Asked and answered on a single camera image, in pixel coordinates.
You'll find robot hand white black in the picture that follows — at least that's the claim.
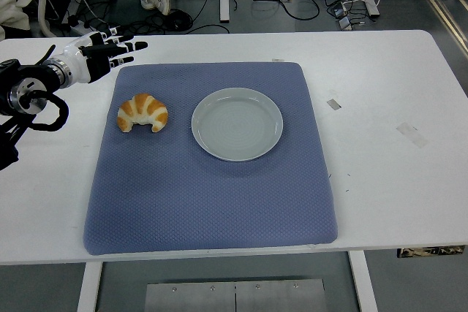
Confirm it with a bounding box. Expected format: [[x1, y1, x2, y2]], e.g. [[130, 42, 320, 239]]
[[50, 26, 149, 85]]

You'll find croissant bread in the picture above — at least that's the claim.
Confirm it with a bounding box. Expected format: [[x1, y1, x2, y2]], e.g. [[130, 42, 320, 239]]
[[116, 93, 170, 133]]

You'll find grey round plate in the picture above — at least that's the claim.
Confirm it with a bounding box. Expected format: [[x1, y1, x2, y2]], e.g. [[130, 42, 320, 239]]
[[191, 87, 284, 162]]

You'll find grey metal plate with screws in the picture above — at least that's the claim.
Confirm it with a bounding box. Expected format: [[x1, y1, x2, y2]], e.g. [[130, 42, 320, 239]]
[[143, 278, 328, 312]]

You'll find white power strip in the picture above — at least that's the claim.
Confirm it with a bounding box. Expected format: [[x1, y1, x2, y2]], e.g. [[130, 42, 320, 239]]
[[67, 19, 96, 37]]

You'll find white garment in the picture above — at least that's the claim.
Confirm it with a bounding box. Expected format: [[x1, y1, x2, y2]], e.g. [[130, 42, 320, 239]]
[[0, 0, 30, 41]]

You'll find blue quilted mat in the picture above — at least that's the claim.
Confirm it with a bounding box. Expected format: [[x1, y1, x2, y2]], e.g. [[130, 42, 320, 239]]
[[83, 62, 338, 256]]

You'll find white table leg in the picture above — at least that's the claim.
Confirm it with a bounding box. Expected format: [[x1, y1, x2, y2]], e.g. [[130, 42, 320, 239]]
[[347, 250, 379, 312], [76, 261, 104, 312]]

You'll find clear tape piece large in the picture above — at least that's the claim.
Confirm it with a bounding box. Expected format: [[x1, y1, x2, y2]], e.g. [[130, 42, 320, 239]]
[[396, 121, 429, 148]]

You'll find black round cable coil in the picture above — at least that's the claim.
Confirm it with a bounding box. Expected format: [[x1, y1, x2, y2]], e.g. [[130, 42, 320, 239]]
[[160, 8, 194, 31]]

